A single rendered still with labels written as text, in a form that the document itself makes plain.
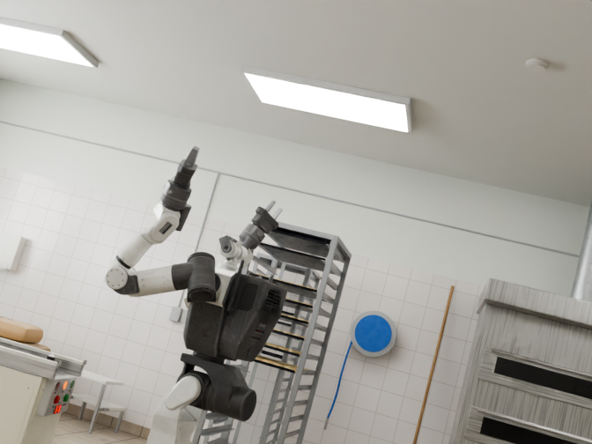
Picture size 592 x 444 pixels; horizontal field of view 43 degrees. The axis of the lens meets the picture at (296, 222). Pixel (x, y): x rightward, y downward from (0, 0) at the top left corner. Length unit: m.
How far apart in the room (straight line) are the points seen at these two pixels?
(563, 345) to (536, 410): 0.50
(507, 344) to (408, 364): 1.27
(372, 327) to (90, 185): 3.11
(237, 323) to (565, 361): 3.60
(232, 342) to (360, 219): 4.44
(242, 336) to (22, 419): 0.86
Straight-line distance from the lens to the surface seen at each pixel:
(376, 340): 6.67
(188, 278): 2.56
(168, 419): 2.76
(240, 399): 2.66
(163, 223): 2.57
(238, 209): 7.19
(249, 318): 2.62
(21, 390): 2.96
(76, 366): 3.21
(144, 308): 7.32
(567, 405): 5.85
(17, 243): 7.86
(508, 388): 5.80
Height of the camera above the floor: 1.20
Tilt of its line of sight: 9 degrees up
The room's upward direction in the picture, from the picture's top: 16 degrees clockwise
